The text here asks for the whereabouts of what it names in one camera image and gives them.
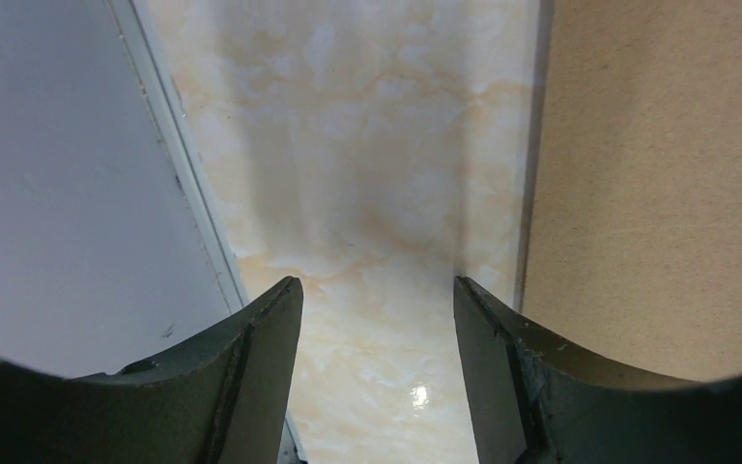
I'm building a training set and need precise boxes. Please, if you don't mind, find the brown cardboard backing board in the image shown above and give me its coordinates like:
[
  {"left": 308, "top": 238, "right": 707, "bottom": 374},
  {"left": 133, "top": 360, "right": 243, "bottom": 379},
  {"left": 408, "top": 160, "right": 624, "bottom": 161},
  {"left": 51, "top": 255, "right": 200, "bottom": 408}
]
[{"left": 522, "top": 1, "right": 742, "bottom": 380}]

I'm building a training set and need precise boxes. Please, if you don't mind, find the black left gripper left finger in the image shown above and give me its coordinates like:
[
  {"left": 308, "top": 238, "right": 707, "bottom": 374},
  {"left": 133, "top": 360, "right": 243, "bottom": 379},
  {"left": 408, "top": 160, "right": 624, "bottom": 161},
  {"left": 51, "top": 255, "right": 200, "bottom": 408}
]
[{"left": 0, "top": 276, "right": 303, "bottom": 463}]

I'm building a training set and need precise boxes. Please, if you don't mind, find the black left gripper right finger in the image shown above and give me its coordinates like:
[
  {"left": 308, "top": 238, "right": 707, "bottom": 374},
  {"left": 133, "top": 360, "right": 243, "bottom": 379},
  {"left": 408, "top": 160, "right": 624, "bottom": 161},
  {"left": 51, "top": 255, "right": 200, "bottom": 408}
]
[{"left": 453, "top": 276, "right": 742, "bottom": 463}]

